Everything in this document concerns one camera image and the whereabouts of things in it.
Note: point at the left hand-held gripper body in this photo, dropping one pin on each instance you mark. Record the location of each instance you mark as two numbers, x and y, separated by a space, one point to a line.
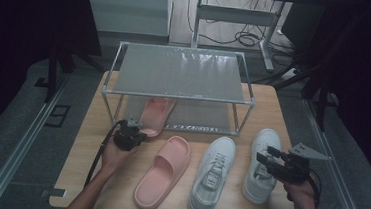
125 136

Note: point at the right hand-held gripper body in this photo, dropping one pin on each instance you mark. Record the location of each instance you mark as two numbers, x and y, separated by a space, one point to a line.
294 168

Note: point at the pink slipper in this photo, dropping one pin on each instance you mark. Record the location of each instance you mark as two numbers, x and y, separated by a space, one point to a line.
154 115
165 169

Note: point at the white sneaker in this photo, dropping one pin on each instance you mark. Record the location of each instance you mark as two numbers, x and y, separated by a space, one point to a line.
256 190
218 149

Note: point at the metal shoe rack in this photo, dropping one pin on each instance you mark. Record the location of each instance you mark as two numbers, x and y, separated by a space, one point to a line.
176 73

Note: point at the person's right hand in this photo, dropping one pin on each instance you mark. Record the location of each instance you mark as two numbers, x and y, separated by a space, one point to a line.
302 192

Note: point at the black metal stand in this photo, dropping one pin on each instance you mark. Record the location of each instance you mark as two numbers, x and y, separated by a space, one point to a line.
322 102
52 74

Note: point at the white power strip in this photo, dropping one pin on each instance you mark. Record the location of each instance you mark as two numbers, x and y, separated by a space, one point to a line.
290 73

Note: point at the dark curtain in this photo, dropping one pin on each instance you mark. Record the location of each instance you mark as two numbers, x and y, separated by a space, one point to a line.
18 37
369 82

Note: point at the white cabinet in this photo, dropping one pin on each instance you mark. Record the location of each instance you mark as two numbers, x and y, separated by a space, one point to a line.
127 8

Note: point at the aluminium floor rail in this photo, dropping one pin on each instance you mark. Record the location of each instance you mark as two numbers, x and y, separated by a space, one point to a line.
15 158
337 183

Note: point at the white desk frame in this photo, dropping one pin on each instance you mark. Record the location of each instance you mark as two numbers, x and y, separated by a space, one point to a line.
234 14

